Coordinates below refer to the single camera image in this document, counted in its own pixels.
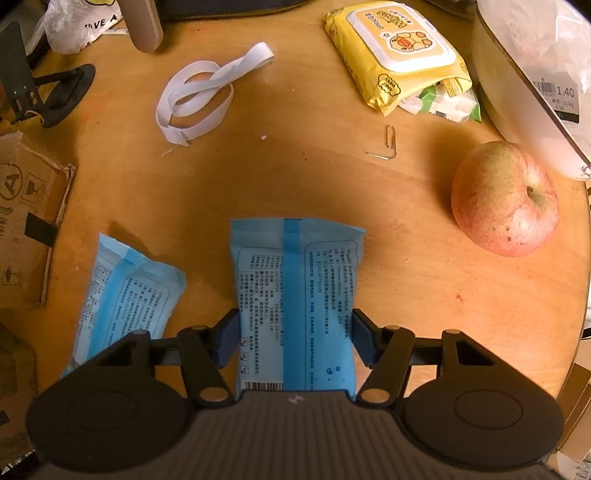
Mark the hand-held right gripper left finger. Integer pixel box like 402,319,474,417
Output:
83,309,242,409

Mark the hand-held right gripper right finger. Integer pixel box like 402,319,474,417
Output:
352,308,504,408

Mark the blue face mask packet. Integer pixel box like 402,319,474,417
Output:
230,217,368,400
62,232,188,379

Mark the wooden desktop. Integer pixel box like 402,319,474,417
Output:
0,0,591,416

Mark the red yellow apple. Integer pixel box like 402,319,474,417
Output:
450,141,560,258

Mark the bent metal paperclip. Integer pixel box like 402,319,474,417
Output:
366,124,398,160

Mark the brown cardboard piece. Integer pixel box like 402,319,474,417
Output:
0,323,38,444

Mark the green white tissue packet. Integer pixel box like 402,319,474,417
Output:
399,83,483,124

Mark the taped cardboard box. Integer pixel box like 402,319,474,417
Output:
0,131,77,310

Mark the white round container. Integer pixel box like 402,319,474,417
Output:
471,0,591,181

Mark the white elastic band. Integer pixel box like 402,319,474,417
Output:
156,41,276,147

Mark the yellow wet wipes pack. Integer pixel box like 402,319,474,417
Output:
322,0,472,115

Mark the black phone stand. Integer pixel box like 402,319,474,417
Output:
0,21,96,129

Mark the black rounded object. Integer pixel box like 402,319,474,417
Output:
159,0,319,23

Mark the white plastic bag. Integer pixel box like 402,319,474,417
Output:
44,0,125,54

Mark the clear plastic bag with label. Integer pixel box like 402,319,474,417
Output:
478,0,591,125

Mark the beige cylindrical handle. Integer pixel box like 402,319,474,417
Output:
121,0,163,52

